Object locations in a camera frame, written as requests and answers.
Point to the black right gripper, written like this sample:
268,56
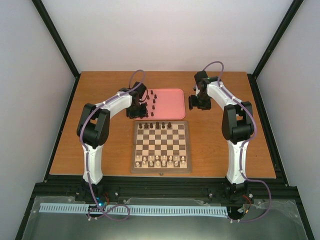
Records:
192,103

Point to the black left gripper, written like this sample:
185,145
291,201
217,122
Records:
141,115

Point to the dark king chess piece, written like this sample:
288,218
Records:
157,125

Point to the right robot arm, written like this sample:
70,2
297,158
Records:
237,127

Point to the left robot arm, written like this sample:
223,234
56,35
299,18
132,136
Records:
94,126

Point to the light king chess piece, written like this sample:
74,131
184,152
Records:
164,161

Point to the light queen chess piece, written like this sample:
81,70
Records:
158,163

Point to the pink plastic tray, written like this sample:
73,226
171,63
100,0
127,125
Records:
169,105

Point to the wooden chessboard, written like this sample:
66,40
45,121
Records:
162,142

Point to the light blue cable duct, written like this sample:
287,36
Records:
135,210

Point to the black aluminium frame rail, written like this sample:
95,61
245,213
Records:
119,188

